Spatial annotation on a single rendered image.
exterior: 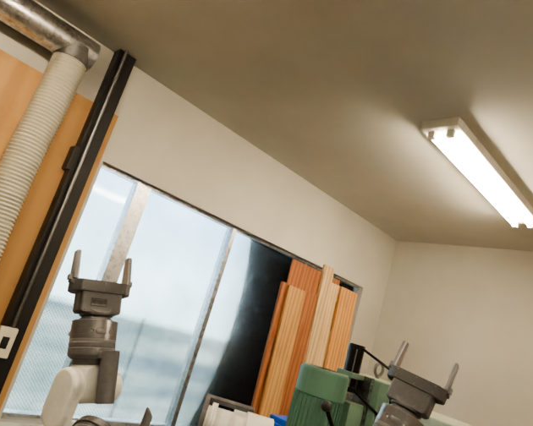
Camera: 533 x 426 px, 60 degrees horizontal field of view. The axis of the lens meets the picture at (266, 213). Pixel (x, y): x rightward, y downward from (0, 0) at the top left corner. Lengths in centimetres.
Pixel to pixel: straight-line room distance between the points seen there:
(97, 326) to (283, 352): 241
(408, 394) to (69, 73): 194
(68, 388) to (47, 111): 154
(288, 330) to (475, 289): 163
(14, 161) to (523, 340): 343
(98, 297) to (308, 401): 91
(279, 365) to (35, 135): 207
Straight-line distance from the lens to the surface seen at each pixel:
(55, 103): 231
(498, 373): 396
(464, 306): 412
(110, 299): 101
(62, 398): 97
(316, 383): 167
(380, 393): 182
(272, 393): 329
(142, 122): 268
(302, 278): 343
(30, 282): 235
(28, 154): 225
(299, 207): 345
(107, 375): 96
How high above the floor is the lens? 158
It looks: 13 degrees up
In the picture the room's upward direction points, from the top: 17 degrees clockwise
